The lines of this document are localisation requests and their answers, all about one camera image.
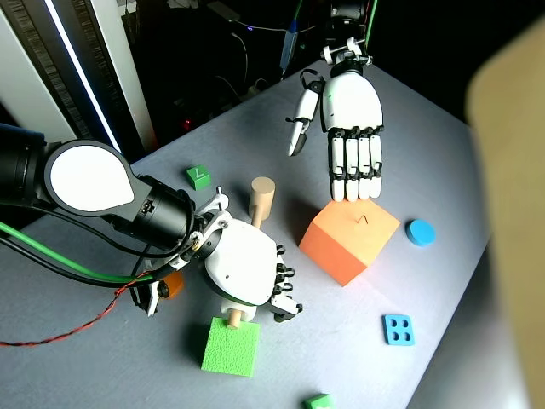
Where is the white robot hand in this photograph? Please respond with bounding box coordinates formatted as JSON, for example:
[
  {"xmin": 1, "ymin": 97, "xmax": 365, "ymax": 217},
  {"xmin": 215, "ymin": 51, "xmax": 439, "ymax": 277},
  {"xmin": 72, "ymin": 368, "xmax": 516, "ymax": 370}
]
[
  {"xmin": 129, "ymin": 219, "xmax": 304, "ymax": 324},
  {"xmin": 285, "ymin": 69, "xmax": 385, "ymax": 203}
]

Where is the wooden mallet with white sleeve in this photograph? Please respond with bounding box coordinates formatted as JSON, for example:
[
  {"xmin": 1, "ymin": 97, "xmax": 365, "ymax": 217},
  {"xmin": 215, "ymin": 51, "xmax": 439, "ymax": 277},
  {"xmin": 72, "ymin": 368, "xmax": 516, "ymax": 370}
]
[{"xmin": 221, "ymin": 176, "xmax": 277, "ymax": 330}]

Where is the large orange cube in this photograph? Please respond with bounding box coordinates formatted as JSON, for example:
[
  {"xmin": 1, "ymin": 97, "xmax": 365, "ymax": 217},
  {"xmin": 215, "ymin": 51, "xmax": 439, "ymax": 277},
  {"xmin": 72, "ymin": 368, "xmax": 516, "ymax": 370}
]
[{"xmin": 297, "ymin": 199, "xmax": 401, "ymax": 287}]

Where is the orange hexagon block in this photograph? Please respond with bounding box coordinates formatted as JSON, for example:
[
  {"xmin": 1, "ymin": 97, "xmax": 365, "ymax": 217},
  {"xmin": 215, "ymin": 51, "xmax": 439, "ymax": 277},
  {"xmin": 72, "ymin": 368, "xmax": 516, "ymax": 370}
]
[{"xmin": 163, "ymin": 271, "xmax": 186, "ymax": 301}]

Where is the green textured square block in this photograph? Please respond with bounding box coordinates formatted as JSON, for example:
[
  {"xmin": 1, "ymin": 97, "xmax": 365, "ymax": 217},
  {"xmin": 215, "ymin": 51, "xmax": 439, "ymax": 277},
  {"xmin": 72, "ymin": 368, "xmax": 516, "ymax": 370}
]
[{"xmin": 200, "ymin": 315, "xmax": 262, "ymax": 378}]

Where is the blue round disc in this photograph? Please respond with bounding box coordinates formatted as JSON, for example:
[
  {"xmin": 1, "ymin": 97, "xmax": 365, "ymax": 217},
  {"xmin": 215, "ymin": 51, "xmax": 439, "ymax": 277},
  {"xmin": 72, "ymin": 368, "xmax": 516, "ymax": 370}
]
[{"xmin": 404, "ymin": 219, "xmax": 437, "ymax": 247}]

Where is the blue four-hole square block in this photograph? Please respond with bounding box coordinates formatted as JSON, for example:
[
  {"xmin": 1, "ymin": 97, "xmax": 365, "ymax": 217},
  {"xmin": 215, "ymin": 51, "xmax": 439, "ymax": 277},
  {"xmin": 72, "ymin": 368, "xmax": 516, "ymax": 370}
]
[{"xmin": 381, "ymin": 314, "xmax": 416, "ymax": 347}]

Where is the small green cube white mark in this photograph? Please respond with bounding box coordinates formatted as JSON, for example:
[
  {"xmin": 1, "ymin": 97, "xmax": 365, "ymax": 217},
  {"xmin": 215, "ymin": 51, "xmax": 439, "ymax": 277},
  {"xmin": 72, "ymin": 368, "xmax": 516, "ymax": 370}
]
[{"xmin": 185, "ymin": 164, "xmax": 212, "ymax": 191}]

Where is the small plain green cube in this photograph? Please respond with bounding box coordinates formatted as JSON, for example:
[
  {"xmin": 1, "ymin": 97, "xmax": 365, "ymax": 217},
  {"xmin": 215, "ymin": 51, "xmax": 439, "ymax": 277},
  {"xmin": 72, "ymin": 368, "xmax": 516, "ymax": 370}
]
[{"xmin": 303, "ymin": 392, "xmax": 336, "ymax": 409}]

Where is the grey flat background device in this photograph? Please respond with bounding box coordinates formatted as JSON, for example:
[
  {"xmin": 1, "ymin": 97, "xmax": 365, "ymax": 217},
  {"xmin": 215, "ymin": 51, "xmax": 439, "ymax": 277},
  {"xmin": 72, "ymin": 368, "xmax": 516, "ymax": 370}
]
[{"xmin": 207, "ymin": 1, "xmax": 242, "ymax": 23}]

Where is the grey table cloth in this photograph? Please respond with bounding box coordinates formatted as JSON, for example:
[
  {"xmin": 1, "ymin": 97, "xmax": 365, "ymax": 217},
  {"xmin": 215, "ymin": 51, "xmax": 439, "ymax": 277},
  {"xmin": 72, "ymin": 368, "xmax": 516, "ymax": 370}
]
[{"xmin": 0, "ymin": 59, "xmax": 497, "ymax": 409}]

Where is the blurred beige foreground object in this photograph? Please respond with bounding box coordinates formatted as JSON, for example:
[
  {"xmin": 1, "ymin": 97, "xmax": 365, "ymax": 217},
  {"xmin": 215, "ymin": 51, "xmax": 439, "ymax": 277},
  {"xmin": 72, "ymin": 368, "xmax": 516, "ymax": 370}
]
[{"xmin": 466, "ymin": 16, "xmax": 545, "ymax": 409}]

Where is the white pillar with light strip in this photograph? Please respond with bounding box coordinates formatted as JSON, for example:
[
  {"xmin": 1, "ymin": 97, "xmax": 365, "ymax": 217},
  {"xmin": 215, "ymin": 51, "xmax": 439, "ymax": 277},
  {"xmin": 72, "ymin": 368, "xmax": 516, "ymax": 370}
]
[{"xmin": 0, "ymin": 0, "xmax": 157, "ymax": 154}]

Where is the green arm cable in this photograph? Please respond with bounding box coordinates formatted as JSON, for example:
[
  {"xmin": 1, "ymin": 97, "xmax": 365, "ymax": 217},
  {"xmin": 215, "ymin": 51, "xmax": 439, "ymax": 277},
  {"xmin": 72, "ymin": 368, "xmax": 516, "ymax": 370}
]
[
  {"xmin": 0, "ymin": 220, "xmax": 155, "ymax": 285},
  {"xmin": 363, "ymin": 0, "xmax": 380, "ymax": 53}
]

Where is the blue white cable connector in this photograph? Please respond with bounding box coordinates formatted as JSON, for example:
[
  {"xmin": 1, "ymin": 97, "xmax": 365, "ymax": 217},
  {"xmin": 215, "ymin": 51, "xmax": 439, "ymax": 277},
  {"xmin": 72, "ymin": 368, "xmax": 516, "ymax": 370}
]
[{"xmin": 279, "ymin": 19, "xmax": 299, "ymax": 72}]

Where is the white background cable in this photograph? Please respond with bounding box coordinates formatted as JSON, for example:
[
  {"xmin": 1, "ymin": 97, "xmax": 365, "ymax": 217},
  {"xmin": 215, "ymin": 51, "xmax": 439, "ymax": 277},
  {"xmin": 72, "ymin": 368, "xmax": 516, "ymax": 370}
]
[{"xmin": 215, "ymin": 30, "xmax": 256, "ymax": 101}]

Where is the red twisted wire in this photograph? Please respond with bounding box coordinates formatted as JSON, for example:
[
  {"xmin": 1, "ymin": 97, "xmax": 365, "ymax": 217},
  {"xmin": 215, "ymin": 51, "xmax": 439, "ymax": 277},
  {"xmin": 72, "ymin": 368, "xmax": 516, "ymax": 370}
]
[{"xmin": 0, "ymin": 272, "xmax": 152, "ymax": 348}]

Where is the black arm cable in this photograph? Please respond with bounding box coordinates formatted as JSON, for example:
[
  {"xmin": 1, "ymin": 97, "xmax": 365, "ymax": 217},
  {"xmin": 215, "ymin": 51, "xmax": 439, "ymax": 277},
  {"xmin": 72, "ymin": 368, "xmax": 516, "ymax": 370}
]
[{"xmin": 0, "ymin": 235, "xmax": 144, "ymax": 288}]

